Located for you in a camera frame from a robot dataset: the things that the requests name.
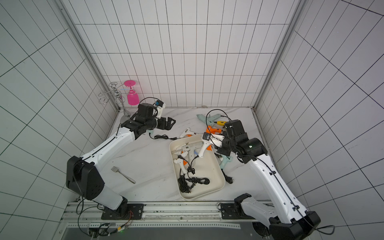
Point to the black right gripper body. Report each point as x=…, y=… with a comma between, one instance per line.
x=223, y=144

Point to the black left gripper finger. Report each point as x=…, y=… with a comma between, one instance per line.
x=167, y=127
x=169, y=121

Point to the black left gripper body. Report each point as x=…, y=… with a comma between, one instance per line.
x=156, y=123

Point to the white glue gun orange trigger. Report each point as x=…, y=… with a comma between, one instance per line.
x=180, y=160

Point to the large white glue gun blue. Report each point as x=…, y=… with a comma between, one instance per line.
x=187, y=150

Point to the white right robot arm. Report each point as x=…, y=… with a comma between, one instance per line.
x=287, y=218

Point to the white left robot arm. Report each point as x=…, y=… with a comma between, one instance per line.
x=83, y=173

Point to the mint glue gun near tray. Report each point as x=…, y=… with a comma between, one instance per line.
x=224, y=161

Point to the yellow glue gun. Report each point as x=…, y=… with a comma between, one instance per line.
x=220, y=123

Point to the large mint glue gun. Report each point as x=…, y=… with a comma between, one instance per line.
x=210, y=120

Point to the cream plastic storage tray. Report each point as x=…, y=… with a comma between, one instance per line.
x=204, y=178

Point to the pink plastic wine glass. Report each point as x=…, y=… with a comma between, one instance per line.
x=132, y=96

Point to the chrome glass holder stand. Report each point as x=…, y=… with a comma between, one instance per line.
x=118, y=97

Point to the silver metal fork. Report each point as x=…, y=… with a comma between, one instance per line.
x=117, y=170

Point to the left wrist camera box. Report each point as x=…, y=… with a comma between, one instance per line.
x=160, y=105

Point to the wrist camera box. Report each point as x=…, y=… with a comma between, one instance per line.
x=160, y=105
x=234, y=128

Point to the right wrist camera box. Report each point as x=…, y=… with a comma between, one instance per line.
x=234, y=128

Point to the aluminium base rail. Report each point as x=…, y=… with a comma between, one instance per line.
x=230, y=215

